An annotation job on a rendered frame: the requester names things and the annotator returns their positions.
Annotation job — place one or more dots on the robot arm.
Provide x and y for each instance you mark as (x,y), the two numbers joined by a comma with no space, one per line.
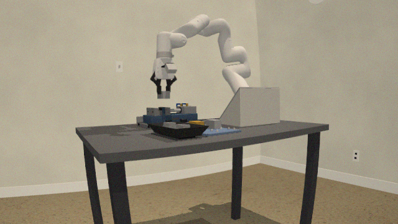
(201,24)

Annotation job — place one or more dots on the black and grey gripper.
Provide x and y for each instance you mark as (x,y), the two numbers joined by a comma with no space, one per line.
(159,73)

